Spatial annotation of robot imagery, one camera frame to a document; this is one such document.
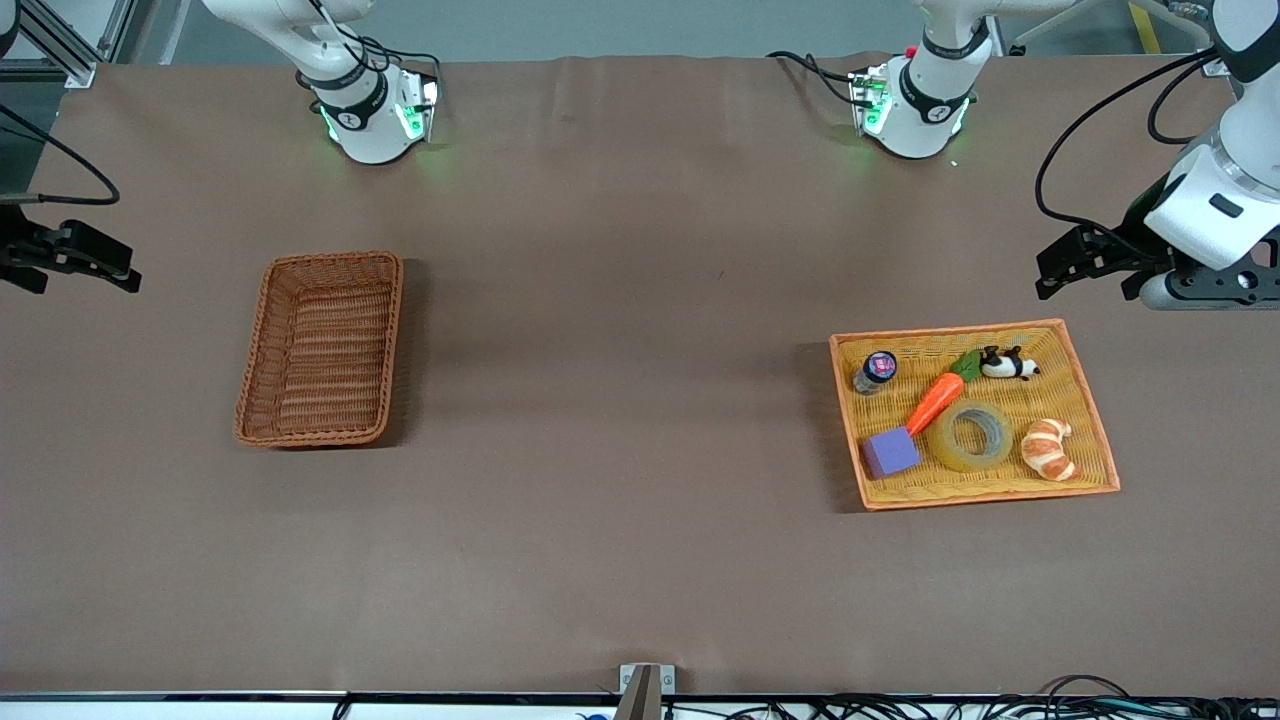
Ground small bottle with printed lid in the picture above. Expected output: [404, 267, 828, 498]
[852, 350, 899, 397]

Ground purple cube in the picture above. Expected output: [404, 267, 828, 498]
[862, 426, 923, 482]

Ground toy croissant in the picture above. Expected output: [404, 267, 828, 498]
[1020, 418, 1083, 483]

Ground clear yellowish tape roll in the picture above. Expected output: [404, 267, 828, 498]
[927, 399, 1015, 473]

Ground yellow wicker basket orange rim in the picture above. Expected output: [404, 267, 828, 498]
[829, 318, 1122, 513]

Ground black cable bundle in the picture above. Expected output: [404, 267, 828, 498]
[660, 675, 1280, 720]

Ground brown table cover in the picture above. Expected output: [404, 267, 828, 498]
[0, 52, 1280, 698]

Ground orange toy carrot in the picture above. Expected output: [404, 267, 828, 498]
[905, 349, 986, 438]

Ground metal table edge bracket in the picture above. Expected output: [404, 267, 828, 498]
[618, 663, 677, 720]

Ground brown wicker basket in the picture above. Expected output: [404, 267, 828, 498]
[233, 250, 406, 449]

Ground black white panda figure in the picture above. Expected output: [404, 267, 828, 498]
[979, 345, 1042, 383]

